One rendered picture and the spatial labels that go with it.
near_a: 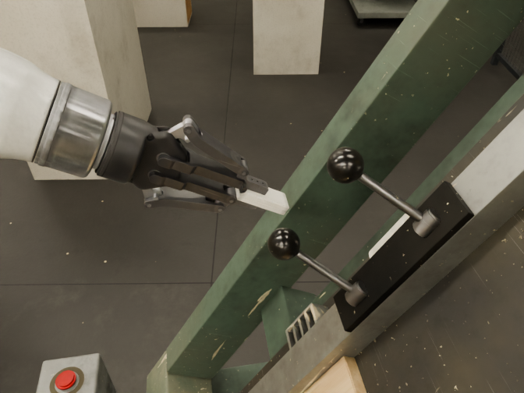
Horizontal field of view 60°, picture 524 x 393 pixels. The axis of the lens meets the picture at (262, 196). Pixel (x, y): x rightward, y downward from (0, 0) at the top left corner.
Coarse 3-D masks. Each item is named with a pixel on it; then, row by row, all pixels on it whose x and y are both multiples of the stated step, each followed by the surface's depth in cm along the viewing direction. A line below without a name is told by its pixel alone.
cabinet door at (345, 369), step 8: (344, 360) 56; (352, 360) 57; (336, 368) 57; (344, 368) 56; (352, 368) 56; (328, 376) 58; (336, 376) 56; (344, 376) 55; (352, 376) 55; (360, 376) 55; (312, 384) 60; (320, 384) 58; (328, 384) 57; (336, 384) 56; (344, 384) 55; (352, 384) 54; (360, 384) 54; (304, 392) 61; (312, 392) 59; (320, 392) 58; (328, 392) 57; (336, 392) 56; (344, 392) 54; (352, 392) 53; (360, 392) 53
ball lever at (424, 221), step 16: (336, 160) 45; (352, 160) 45; (336, 176) 46; (352, 176) 45; (368, 176) 46; (384, 192) 46; (400, 208) 47; (432, 208) 47; (416, 224) 47; (432, 224) 46
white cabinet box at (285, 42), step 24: (264, 0) 367; (288, 0) 367; (312, 0) 368; (264, 24) 380; (288, 24) 380; (312, 24) 380; (264, 48) 393; (288, 48) 394; (312, 48) 394; (264, 72) 407; (288, 72) 408; (312, 72) 408
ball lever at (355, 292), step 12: (288, 228) 52; (276, 240) 51; (288, 240) 51; (276, 252) 51; (288, 252) 51; (300, 252) 52; (312, 264) 52; (324, 276) 53; (336, 276) 52; (348, 288) 52; (360, 288) 52; (348, 300) 52; (360, 300) 52
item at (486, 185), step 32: (512, 128) 43; (480, 160) 45; (512, 160) 42; (480, 192) 44; (512, 192) 42; (480, 224) 44; (448, 256) 47; (416, 288) 50; (320, 320) 59; (384, 320) 53; (288, 352) 63; (320, 352) 57; (352, 352) 56; (256, 384) 68; (288, 384) 61
